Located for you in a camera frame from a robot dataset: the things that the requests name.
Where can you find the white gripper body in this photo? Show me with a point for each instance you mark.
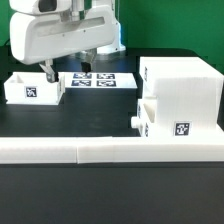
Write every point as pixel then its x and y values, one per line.
pixel 38 38

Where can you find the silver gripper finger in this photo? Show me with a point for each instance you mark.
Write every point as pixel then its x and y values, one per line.
pixel 88 58
pixel 47 68

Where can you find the white drawer box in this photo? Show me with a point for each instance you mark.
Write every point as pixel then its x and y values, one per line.
pixel 145 119
pixel 32 88

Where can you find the white front drawer box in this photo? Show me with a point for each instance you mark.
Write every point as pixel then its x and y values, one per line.
pixel 145 119

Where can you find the white drawer cabinet frame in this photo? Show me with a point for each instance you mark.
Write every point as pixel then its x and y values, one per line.
pixel 187 92

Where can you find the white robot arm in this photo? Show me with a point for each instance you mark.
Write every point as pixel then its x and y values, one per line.
pixel 78 11

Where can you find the white fiducial marker sheet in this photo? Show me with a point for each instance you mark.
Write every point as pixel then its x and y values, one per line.
pixel 99 80

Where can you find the white L-shaped fence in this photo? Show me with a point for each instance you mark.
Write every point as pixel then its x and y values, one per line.
pixel 90 150

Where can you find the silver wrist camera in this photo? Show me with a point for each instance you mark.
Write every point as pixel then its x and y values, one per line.
pixel 37 7

